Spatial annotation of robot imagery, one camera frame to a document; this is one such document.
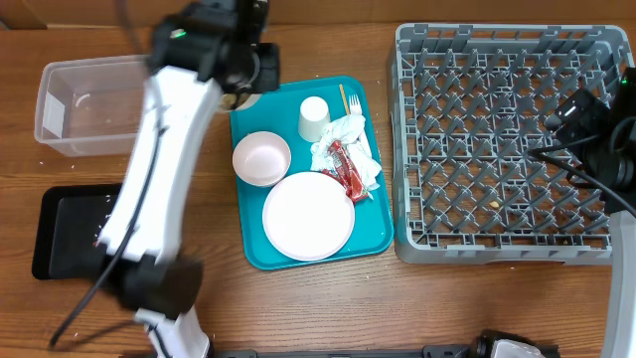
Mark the clear plastic bin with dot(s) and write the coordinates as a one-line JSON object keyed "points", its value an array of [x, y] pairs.
{"points": [[90, 107]]}

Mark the grey dishwasher rack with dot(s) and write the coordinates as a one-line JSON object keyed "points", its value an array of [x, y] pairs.
{"points": [[467, 103]]}

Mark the black plastic tray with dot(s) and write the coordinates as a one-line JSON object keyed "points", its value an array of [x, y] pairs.
{"points": [[65, 246]]}

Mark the white napkin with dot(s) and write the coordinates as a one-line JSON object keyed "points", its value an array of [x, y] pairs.
{"points": [[348, 130]]}

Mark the white plastic fork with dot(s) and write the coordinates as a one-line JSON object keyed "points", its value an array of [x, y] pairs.
{"points": [[356, 108]]}

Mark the white round plate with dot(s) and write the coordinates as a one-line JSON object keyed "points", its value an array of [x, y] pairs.
{"points": [[308, 217]]}

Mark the pink bowl with crumbs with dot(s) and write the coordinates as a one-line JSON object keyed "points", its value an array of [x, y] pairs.
{"points": [[261, 159]]}

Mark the red snack wrapper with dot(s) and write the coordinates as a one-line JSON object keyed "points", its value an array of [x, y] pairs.
{"points": [[346, 173]]}

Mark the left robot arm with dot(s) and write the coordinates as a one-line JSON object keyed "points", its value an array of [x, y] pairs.
{"points": [[207, 51]]}

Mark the white paper cup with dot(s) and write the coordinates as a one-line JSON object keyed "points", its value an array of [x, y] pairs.
{"points": [[313, 118]]}

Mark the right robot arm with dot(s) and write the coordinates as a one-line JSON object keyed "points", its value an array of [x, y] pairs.
{"points": [[596, 144]]}

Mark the white bowl with nuts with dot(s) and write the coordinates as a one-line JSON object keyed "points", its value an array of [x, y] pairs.
{"points": [[238, 102]]}

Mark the wooden chopstick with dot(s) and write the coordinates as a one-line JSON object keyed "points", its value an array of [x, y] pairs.
{"points": [[344, 99]]}

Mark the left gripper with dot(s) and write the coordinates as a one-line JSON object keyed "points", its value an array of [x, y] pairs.
{"points": [[263, 80]]}

